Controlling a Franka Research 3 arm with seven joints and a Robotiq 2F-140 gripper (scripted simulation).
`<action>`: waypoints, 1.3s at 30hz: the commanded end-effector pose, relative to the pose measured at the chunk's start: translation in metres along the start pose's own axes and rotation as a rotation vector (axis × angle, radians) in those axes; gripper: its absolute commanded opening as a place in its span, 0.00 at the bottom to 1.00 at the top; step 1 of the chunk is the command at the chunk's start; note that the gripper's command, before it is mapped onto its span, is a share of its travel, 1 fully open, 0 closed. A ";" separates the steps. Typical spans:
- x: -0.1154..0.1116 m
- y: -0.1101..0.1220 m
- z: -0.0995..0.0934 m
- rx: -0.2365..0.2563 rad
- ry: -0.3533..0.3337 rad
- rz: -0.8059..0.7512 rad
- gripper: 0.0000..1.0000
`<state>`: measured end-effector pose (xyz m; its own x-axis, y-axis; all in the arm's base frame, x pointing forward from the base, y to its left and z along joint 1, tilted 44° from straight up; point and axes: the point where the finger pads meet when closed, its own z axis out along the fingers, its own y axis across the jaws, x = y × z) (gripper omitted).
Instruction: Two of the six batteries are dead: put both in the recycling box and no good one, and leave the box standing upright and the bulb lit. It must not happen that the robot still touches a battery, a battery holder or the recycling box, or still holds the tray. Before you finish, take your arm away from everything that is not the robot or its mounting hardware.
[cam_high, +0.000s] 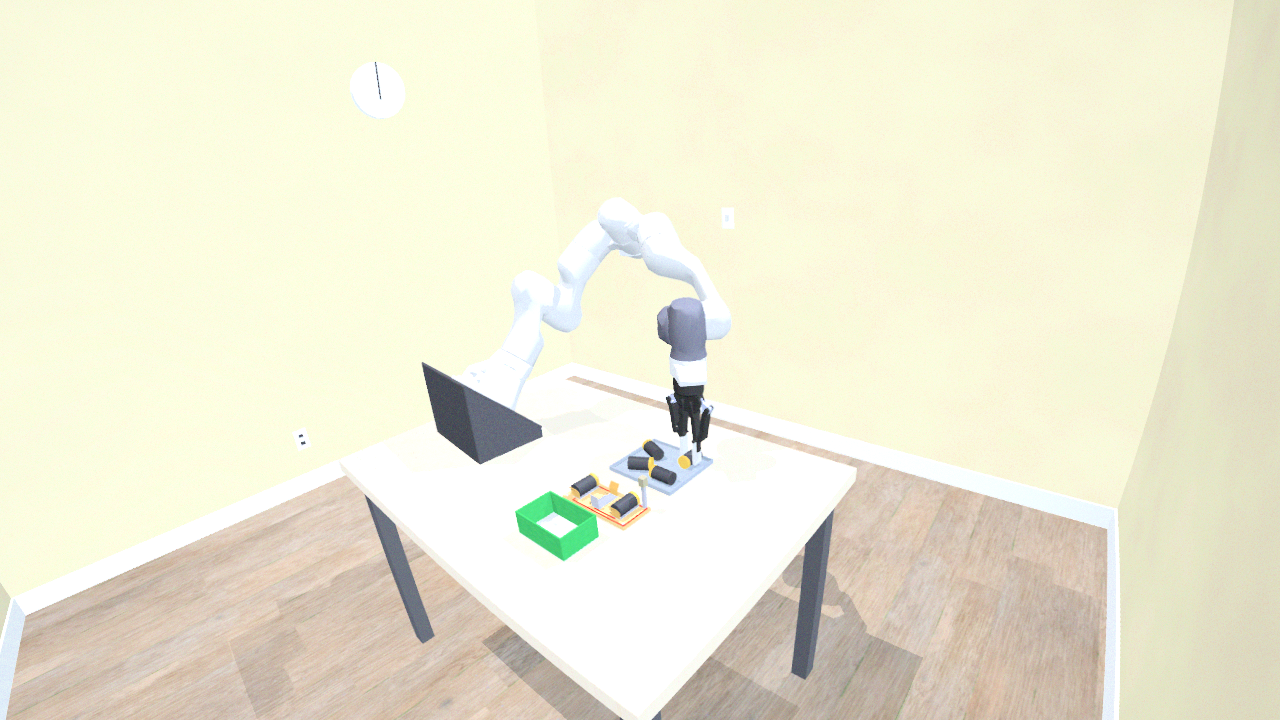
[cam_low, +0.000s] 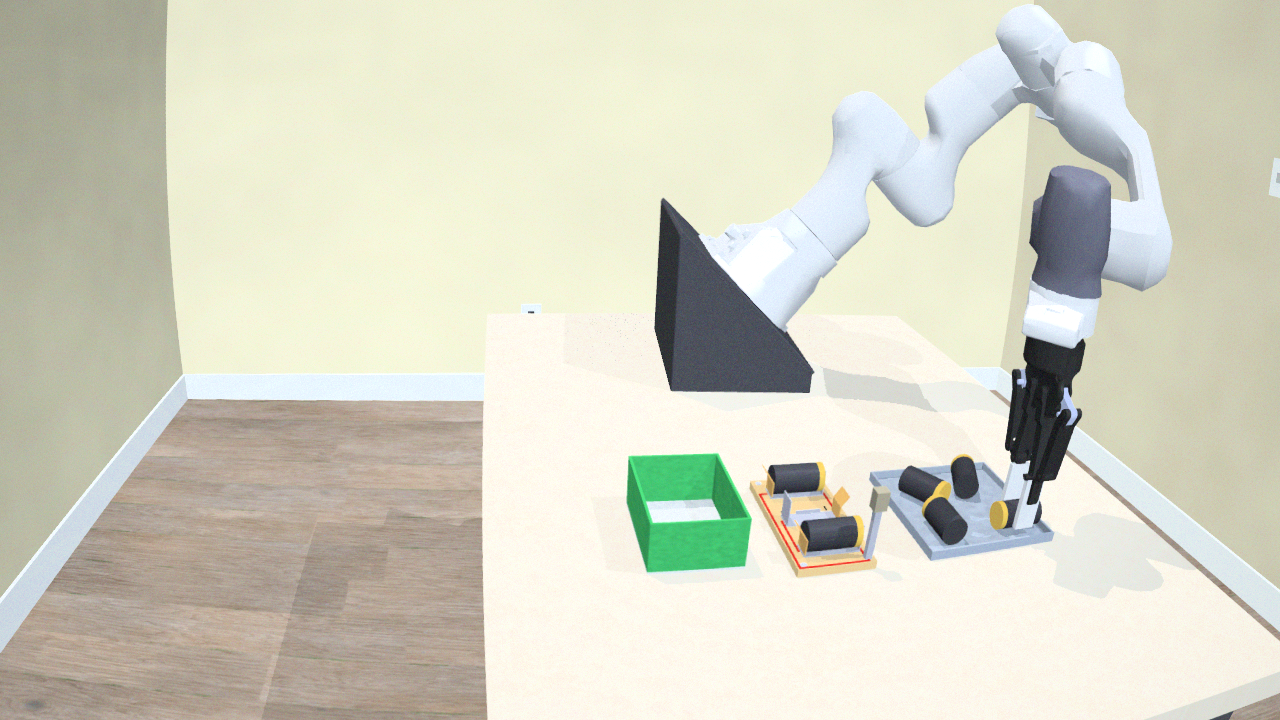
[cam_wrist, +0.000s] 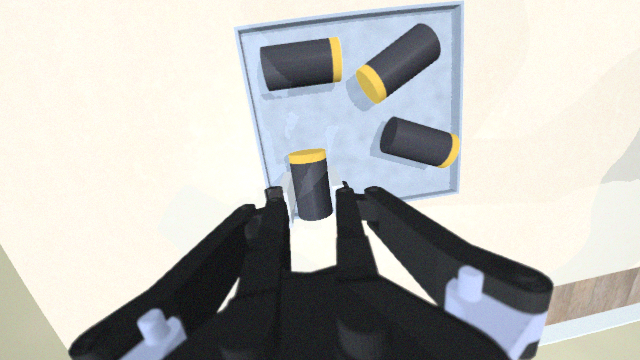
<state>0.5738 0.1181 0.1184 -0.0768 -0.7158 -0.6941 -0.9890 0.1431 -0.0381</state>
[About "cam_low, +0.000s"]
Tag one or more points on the green open-top box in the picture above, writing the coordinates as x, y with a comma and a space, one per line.
679, 489

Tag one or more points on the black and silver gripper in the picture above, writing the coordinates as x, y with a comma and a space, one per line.
1054, 399

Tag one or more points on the black battery with yellow end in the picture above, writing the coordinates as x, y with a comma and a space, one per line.
797, 477
964, 476
944, 519
1002, 513
922, 485
833, 533

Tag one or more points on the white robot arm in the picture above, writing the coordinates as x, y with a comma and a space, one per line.
780, 267

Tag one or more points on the light blue tray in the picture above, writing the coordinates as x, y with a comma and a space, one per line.
974, 510

